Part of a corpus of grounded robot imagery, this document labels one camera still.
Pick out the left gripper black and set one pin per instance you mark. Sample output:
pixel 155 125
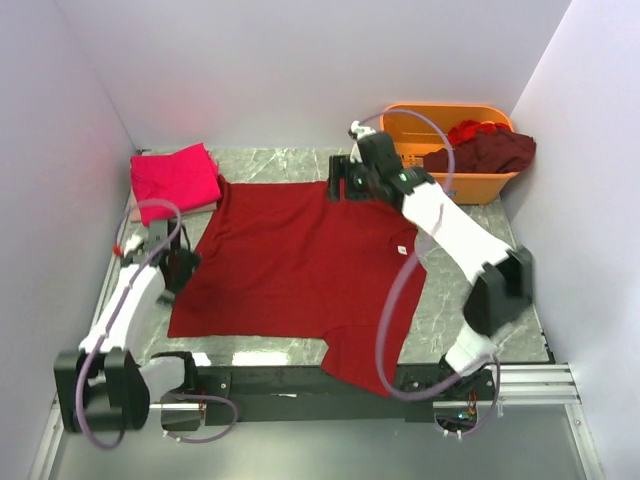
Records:
pixel 188 264

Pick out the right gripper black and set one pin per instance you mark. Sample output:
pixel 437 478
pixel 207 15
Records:
pixel 340 168

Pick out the red t shirt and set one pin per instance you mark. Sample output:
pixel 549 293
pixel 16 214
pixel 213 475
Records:
pixel 282 260

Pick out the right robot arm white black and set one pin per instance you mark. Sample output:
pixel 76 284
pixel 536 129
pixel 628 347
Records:
pixel 500 277

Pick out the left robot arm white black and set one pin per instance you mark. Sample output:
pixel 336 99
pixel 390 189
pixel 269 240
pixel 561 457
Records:
pixel 100 386

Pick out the orange plastic basket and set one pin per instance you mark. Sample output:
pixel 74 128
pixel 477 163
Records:
pixel 415 130

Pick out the folded pink t shirt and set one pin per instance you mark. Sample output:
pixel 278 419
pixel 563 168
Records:
pixel 187 178

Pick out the bright red cloth in basket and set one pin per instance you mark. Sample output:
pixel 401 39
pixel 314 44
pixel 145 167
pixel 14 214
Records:
pixel 467 130

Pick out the dark maroon t shirt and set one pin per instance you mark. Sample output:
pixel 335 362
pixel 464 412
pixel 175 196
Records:
pixel 500 152

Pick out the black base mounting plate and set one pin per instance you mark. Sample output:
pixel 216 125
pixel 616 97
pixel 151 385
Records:
pixel 179 415

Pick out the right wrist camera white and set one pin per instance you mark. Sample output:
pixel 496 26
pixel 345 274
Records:
pixel 358 131

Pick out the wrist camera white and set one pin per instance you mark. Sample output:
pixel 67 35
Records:
pixel 131 245
pixel 358 131

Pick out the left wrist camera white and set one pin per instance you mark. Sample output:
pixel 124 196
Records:
pixel 131 245

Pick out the aluminium rail frame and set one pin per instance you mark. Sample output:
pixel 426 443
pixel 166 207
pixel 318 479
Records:
pixel 519 381

